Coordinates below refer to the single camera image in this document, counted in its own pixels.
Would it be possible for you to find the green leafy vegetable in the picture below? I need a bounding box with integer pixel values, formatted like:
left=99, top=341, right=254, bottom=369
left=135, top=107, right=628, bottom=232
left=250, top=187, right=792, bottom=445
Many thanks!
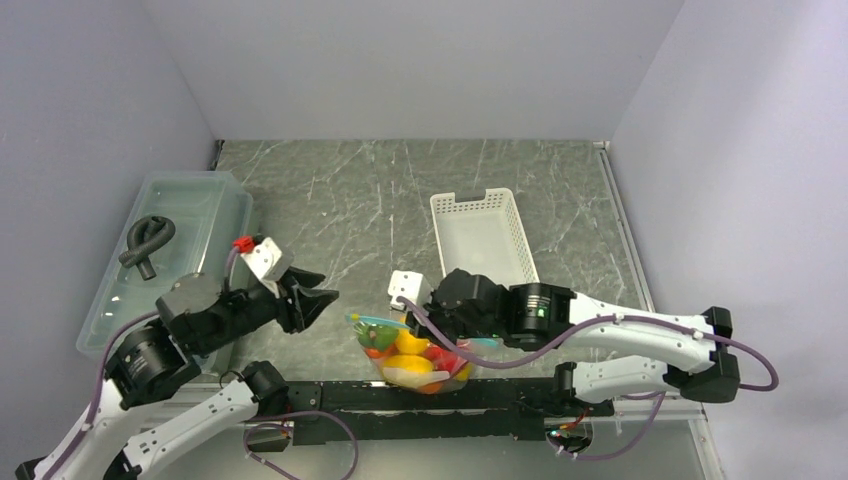
left=354, top=323, right=399, bottom=352

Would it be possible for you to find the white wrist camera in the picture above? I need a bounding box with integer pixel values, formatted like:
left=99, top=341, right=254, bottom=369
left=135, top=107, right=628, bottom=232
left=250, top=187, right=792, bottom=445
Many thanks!
left=232, top=235, right=294, bottom=299
left=387, top=270, right=432, bottom=311

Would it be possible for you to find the orange tangerine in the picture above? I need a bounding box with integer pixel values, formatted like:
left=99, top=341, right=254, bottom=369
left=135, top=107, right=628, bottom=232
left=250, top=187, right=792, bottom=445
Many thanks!
left=417, top=382, right=445, bottom=395

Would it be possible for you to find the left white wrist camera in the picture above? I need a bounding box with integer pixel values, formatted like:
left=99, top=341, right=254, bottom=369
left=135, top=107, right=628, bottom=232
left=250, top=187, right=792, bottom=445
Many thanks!
left=232, top=235, right=294, bottom=299

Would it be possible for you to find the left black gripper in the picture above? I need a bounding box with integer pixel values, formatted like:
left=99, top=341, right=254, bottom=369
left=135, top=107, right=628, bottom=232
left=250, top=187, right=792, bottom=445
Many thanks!
left=196, top=263, right=340, bottom=354

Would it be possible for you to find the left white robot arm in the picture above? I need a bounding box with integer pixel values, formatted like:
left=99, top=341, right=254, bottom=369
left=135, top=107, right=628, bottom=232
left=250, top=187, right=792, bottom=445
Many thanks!
left=15, top=267, right=339, bottom=479

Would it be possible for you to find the orange carrot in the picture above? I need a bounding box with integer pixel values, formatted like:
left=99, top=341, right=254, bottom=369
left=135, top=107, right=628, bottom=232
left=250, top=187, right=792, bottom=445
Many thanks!
left=364, top=348, right=385, bottom=360

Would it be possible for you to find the white plastic basket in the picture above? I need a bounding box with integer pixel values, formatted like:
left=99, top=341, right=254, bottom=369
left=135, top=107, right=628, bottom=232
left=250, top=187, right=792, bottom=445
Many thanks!
left=430, top=187, right=539, bottom=287

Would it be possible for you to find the clear plastic storage box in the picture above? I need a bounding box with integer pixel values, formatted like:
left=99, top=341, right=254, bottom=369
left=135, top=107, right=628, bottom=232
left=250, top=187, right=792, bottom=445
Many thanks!
left=76, top=171, right=258, bottom=361

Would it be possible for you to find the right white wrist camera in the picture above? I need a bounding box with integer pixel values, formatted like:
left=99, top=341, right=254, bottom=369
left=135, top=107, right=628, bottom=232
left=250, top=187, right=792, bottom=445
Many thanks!
left=387, top=270, right=432, bottom=311

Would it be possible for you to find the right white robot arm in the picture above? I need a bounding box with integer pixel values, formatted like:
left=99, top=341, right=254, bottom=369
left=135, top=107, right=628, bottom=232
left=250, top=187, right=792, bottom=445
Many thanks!
left=388, top=269, right=741, bottom=415

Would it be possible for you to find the grey corrugated hose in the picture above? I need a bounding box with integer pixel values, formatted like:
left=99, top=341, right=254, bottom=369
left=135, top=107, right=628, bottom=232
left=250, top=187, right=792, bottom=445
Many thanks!
left=118, top=215, right=177, bottom=282

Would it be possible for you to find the yellow lemon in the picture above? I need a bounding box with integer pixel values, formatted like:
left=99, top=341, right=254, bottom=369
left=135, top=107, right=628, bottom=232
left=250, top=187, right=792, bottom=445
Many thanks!
left=452, top=363, right=473, bottom=382
left=394, top=329, right=430, bottom=355

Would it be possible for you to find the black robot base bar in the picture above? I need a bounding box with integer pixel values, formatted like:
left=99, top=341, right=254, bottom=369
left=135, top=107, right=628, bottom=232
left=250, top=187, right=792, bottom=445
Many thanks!
left=258, top=378, right=615, bottom=446

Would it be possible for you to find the red bell pepper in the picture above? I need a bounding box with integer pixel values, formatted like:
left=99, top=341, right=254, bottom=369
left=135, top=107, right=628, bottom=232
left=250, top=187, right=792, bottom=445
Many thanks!
left=422, top=345, right=467, bottom=376

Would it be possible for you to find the clear zip top bag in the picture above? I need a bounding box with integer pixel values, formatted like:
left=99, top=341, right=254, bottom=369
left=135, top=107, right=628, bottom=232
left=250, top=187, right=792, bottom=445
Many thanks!
left=346, top=314, right=479, bottom=395

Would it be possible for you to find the yellow fruit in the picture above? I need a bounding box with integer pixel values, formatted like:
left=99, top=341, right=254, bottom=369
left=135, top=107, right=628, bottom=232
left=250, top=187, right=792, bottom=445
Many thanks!
left=382, top=354, right=434, bottom=375

